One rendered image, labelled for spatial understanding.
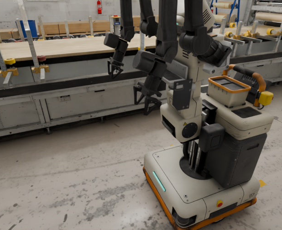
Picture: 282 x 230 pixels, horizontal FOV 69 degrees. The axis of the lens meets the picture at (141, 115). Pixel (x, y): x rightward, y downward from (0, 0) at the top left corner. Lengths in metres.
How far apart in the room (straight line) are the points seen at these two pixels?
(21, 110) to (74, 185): 1.04
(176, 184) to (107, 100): 1.42
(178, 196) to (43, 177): 1.21
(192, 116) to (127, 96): 1.53
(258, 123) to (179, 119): 0.43
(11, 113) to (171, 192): 1.81
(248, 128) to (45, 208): 1.51
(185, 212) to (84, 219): 0.73
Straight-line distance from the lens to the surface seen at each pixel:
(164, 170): 1.57
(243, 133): 1.25
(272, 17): 4.59
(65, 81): 2.08
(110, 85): 2.22
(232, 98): 1.30
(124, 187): 1.84
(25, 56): 2.22
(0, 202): 2.05
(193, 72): 1.09
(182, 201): 1.42
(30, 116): 2.52
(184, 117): 1.15
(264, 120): 1.32
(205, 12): 1.01
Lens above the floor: 1.39
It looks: 30 degrees down
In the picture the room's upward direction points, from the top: straight up
